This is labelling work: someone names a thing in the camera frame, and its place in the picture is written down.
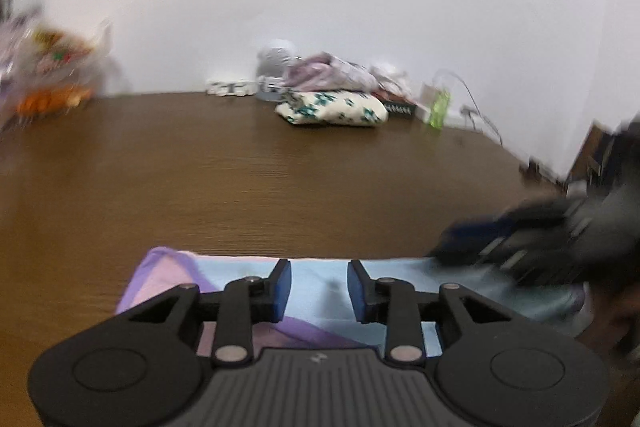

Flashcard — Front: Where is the green spray bottle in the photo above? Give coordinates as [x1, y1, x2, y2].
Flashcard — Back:
[427, 81, 452, 130]

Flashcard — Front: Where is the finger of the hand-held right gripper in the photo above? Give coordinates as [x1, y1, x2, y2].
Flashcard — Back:
[428, 199, 571, 266]

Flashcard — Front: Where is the pink floral garment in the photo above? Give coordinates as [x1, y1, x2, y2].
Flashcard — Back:
[283, 51, 379, 93]

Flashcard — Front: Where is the pink and blue garment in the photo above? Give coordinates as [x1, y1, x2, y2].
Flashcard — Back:
[115, 246, 592, 356]

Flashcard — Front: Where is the clear plastic snack bag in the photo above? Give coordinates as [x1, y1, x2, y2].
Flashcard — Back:
[0, 13, 114, 94]

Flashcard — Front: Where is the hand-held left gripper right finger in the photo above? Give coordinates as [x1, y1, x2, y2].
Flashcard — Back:
[346, 259, 521, 363]

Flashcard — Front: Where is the crumpled white tissue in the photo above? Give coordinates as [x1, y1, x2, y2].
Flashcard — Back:
[370, 62, 416, 98]

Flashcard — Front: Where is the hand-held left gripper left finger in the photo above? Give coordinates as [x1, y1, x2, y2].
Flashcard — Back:
[119, 258, 293, 366]

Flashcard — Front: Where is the cream flower print garment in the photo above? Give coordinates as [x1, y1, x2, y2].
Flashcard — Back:
[274, 89, 390, 128]

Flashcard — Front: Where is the small white power strip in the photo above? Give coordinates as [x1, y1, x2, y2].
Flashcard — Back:
[205, 78, 259, 98]

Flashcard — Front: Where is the white round speaker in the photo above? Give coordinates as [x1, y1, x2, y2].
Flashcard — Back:
[256, 40, 299, 103]

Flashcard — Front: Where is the black patterned box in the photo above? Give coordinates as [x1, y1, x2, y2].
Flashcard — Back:
[372, 92, 419, 119]

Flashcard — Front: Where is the pile of orange sweets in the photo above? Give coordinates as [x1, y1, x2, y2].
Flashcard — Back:
[15, 86, 96, 116]

